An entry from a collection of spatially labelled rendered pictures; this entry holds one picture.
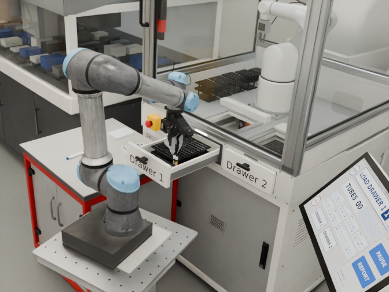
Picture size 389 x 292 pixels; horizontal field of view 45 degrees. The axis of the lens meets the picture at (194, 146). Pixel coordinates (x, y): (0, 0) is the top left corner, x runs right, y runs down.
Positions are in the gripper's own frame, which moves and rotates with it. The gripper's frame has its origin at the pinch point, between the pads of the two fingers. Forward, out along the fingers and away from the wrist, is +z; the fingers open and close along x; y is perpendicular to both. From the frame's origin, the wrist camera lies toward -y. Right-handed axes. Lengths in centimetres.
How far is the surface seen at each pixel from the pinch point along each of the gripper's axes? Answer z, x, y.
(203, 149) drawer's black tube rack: 3.2, -16.3, -1.5
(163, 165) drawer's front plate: 1.9, 10.7, -4.3
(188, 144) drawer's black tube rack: 3.2, -14.3, 6.7
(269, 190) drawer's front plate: 9.5, -21.4, -37.8
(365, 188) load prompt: -21, -4, -84
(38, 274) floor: 94, 39, 65
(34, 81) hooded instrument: 5, 2, 130
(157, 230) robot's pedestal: 18.3, 27.3, -21.1
